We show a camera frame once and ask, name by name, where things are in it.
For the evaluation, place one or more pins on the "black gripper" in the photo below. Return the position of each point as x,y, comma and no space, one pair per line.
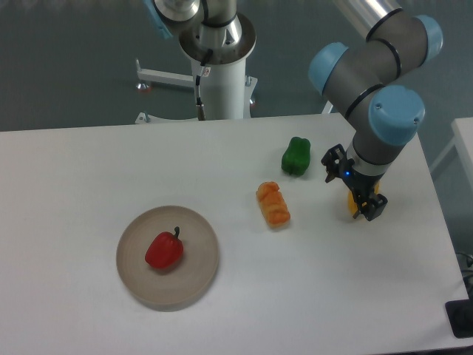
367,202

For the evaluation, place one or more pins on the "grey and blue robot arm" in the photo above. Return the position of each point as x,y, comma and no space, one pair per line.
361,84

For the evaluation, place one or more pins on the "green bell pepper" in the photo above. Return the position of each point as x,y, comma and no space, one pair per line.
296,158

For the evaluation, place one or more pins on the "red bell pepper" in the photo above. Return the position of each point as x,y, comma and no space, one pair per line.
165,250

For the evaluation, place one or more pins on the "beige round plate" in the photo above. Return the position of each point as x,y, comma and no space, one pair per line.
181,284

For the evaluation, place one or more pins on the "yellow object under gripper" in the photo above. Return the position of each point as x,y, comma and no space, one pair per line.
351,205

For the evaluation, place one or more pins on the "orange braided bread loaf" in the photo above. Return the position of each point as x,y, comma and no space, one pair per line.
272,205

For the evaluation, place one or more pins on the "white side table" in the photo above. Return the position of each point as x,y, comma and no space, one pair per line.
460,145

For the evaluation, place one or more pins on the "black box at table edge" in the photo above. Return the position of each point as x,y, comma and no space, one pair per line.
459,313

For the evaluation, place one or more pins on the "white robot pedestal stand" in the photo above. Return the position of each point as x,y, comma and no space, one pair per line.
222,89

